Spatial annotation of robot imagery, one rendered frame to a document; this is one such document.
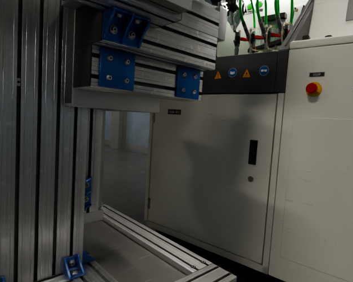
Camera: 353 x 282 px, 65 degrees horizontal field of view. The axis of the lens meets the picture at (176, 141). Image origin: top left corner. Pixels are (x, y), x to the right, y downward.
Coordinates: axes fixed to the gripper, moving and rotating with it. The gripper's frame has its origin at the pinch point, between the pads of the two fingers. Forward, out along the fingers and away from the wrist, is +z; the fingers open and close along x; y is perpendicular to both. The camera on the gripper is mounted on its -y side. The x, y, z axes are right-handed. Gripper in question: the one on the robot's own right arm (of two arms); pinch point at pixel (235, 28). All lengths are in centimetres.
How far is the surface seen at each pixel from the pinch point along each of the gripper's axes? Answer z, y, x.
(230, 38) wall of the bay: -5.6, -31.7, -19.5
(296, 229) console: 86, 22, 44
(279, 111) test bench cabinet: 43, 22, 34
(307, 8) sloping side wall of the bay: -4.6, -3.3, 33.4
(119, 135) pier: 88, -227, -359
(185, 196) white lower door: 85, 22, -7
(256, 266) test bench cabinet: 106, 22, 30
